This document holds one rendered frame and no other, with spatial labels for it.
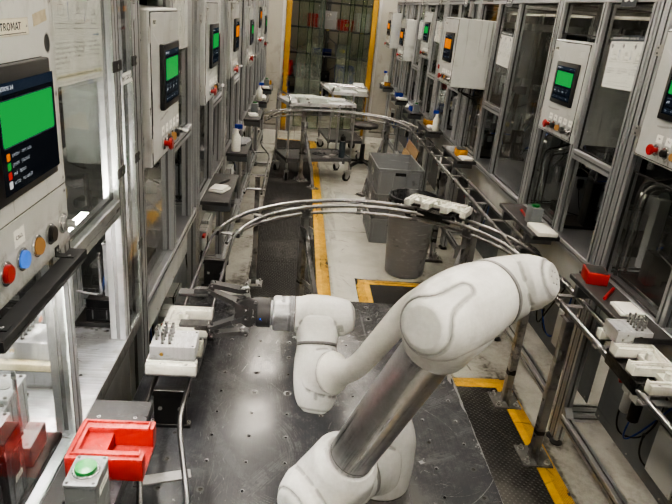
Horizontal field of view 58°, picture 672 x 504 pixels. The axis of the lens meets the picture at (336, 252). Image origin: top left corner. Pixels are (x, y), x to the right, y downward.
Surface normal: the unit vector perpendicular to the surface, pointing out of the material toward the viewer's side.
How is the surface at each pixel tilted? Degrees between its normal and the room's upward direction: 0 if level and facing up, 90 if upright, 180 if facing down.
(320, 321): 58
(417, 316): 85
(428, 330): 85
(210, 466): 0
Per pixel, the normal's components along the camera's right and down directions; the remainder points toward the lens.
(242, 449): 0.09, -0.92
